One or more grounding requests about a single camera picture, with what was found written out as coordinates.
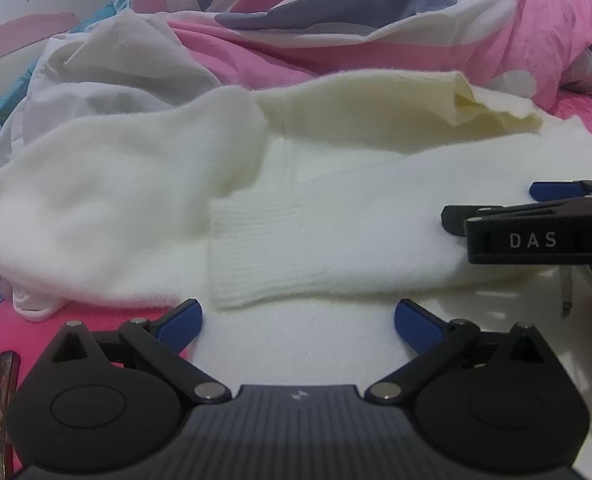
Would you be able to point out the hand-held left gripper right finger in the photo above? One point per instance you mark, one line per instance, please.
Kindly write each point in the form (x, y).
(415, 322)

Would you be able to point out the teal striped blanket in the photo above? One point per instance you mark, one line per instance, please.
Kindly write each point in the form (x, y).
(6, 105)

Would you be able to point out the white shirt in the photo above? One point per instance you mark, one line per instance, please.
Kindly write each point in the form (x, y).
(101, 75)

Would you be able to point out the pink floral blanket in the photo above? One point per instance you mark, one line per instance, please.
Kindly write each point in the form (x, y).
(6, 340)

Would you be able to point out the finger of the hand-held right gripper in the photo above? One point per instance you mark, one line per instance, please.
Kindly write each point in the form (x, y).
(555, 190)
(500, 211)

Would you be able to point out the cream knit sweater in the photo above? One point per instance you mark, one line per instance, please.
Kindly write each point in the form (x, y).
(326, 240)

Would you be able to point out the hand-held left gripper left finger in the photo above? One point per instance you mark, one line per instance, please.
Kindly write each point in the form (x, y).
(181, 320)

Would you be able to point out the pink and white headboard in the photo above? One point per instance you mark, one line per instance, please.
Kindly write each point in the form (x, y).
(26, 27)

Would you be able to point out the grey patterned bundle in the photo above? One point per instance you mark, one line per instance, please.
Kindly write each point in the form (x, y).
(583, 72)

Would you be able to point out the pink patterned quilt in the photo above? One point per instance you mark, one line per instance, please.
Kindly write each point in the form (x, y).
(326, 50)

